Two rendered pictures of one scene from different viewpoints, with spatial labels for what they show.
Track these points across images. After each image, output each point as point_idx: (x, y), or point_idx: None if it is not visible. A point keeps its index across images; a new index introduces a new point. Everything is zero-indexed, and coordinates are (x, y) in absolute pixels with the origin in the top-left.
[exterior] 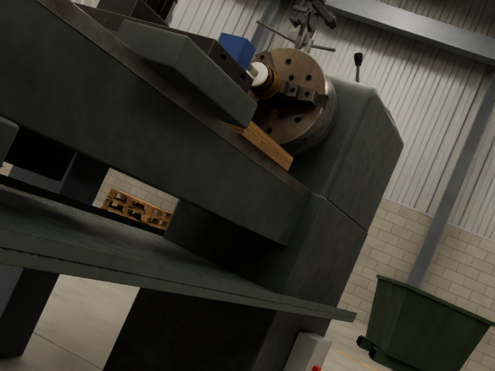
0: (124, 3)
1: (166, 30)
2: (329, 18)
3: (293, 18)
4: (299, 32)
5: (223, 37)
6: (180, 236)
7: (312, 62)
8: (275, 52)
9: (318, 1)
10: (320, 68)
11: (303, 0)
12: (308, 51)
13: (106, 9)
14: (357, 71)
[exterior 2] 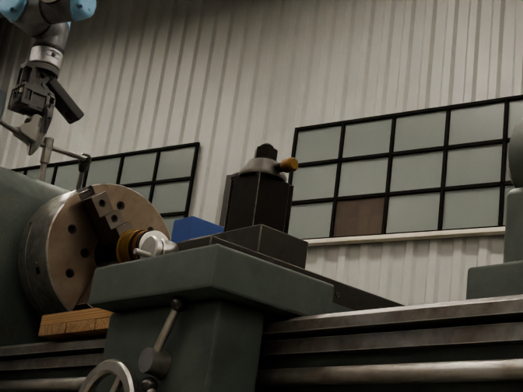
0: (293, 249)
1: (363, 295)
2: (78, 113)
3: (29, 104)
4: (42, 129)
5: (197, 223)
6: None
7: (151, 209)
8: (101, 190)
9: (57, 80)
10: (162, 218)
11: (33, 73)
12: (50, 157)
13: (272, 255)
14: (82, 179)
